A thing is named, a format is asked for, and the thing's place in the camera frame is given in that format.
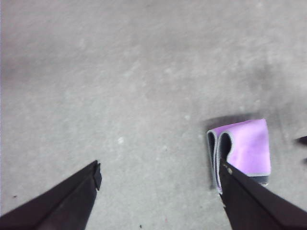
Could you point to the purple towel with grey hem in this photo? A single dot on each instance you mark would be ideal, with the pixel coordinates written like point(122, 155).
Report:
point(249, 148)

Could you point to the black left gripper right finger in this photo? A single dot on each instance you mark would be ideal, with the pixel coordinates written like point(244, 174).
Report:
point(254, 206)

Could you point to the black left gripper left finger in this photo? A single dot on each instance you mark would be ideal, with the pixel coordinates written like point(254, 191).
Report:
point(55, 208)

